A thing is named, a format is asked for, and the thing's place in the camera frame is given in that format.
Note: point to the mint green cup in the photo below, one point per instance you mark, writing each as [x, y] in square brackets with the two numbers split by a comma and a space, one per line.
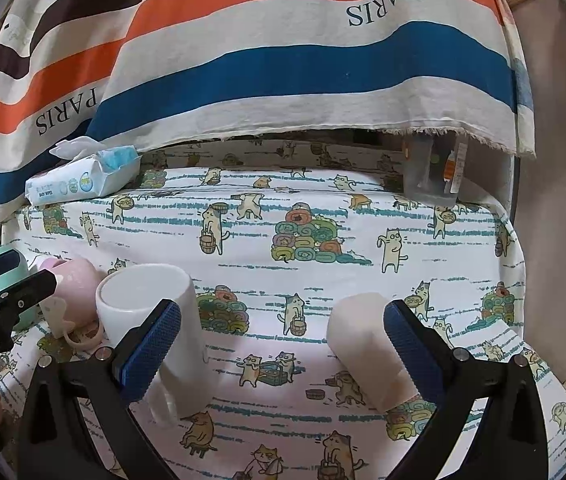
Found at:
[18, 267]

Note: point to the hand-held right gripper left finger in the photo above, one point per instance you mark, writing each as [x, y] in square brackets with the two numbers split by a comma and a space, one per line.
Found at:
[149, 355]

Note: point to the clear plastic container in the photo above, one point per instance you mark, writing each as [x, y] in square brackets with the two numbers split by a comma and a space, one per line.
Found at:
[430, 170]

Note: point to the wet wipes packet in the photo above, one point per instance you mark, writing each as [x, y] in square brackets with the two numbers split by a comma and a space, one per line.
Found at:
[83, 172]

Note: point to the white cup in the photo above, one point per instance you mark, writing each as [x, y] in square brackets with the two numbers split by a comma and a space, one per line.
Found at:
[363, 345]
[145, 300]

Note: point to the cat print tablecloth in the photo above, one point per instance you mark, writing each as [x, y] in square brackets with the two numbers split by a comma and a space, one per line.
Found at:
[288, 240]

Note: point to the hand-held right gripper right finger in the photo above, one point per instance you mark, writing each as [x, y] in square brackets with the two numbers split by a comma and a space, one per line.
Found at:
[413, 355]

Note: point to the striped cloth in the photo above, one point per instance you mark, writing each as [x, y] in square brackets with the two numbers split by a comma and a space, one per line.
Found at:
[263, 60]

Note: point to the beige board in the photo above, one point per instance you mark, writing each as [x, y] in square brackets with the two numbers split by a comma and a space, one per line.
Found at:
[558, 185]

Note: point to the small pale pink cup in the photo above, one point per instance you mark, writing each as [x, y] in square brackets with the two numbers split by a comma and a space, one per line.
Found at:
[58, 316]

